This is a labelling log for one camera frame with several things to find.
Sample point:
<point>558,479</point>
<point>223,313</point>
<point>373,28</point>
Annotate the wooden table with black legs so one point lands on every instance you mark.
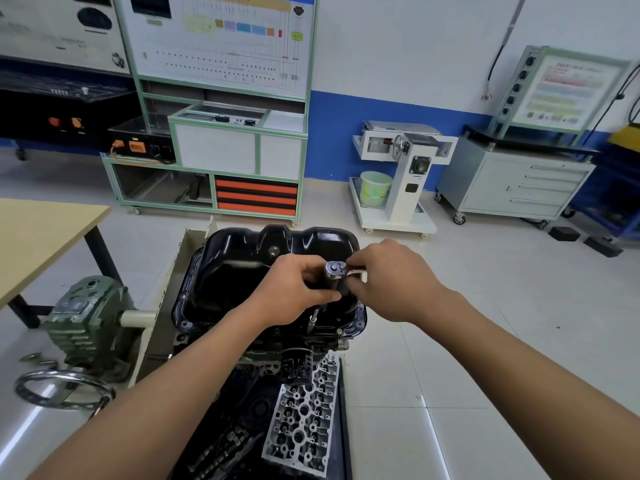
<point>40,239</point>

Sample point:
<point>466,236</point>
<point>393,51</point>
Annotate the silver aluminium cylinder head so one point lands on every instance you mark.
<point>305,419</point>

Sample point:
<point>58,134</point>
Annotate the grey drawer cabinet on casters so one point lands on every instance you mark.
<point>510,184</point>

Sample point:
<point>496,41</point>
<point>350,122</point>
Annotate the blue tool cart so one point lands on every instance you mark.
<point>612,189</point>

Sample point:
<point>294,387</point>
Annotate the green-framed tabletop training panel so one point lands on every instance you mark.
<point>565,92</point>

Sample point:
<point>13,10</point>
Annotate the light green bucket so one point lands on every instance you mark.
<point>375,189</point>

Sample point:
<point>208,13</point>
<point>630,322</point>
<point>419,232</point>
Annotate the white circuit diagram board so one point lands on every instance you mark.
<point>220,39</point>

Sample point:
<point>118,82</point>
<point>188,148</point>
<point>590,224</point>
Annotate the green-framed training bench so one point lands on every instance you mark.
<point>220,144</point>

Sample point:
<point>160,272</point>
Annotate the chrome handwheel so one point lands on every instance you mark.
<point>65,389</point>

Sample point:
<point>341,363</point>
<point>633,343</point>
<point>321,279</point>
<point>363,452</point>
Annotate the person's right thumb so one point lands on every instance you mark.
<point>361,289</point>

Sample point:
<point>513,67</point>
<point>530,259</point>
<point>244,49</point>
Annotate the beige engine stand plate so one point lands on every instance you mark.
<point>175,264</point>

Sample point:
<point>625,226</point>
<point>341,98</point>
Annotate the person's left hand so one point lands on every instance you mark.
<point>287,289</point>

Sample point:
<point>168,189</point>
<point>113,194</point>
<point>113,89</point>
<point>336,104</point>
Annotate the black oil filter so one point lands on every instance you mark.
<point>296,365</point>

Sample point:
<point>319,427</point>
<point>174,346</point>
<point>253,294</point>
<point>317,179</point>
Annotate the green stand gearbox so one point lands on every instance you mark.
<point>90,319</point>

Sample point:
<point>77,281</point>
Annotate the black floor block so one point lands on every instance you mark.
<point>564,233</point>
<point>602,246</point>

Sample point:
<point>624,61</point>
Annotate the orange and black drawers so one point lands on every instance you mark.
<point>256,195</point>

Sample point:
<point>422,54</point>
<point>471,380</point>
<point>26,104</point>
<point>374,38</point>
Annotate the black battery box orange connectors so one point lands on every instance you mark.
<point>132,142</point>

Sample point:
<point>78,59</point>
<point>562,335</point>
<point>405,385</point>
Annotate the white engine stand machine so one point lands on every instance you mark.
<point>400,184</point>

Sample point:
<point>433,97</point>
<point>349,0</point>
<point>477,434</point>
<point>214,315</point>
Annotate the dark engine block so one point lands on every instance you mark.
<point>260,350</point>

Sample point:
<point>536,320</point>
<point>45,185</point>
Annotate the person's left thumb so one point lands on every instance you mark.
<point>322,296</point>

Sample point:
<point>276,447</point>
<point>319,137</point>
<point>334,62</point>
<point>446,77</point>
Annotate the yellow tray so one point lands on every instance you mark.
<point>627,134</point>

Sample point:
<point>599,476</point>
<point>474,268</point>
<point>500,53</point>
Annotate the black engine oil pan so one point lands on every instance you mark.
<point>225,274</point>

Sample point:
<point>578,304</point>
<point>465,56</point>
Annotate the silver ratchet wrench with extension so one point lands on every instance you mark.
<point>334,268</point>

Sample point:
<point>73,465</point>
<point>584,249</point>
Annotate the person's right hand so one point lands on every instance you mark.
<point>400,282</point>

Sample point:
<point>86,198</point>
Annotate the black display trainer stand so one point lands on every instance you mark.
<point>55,69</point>

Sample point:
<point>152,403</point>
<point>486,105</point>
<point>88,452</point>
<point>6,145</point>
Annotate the person's right forearm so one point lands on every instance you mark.
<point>525,384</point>

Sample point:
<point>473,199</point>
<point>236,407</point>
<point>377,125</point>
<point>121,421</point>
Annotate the person's left forearm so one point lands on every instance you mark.
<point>165,394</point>

